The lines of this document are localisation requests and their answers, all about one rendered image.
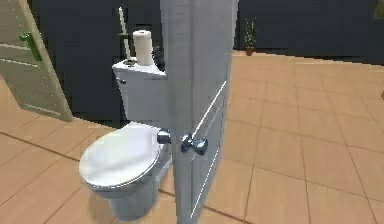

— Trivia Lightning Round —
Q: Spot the grey room door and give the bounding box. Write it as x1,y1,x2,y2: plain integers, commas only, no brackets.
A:
159,0,240,224

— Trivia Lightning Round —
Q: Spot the silver door knob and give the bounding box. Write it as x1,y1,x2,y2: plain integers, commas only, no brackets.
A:
156,128,172,146
180,132,209,157

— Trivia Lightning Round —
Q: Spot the white paper towel roll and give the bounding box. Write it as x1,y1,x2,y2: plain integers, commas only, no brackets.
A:
132,29,155,67

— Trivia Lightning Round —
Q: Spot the white toilet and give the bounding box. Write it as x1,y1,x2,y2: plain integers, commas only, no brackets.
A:
78,57,174,222

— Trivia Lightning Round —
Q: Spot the potted house plant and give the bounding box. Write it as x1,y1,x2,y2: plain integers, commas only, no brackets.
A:
243,18,258,57

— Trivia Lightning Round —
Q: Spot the beige room door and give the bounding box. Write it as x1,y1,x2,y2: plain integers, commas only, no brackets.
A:
0,0,74,123

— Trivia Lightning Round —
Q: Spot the white toilet brush handle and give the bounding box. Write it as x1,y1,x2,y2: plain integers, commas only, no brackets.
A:
117,6,133,66

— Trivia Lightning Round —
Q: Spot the green door handle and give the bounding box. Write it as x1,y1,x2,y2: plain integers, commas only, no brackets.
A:
18,31,44,62

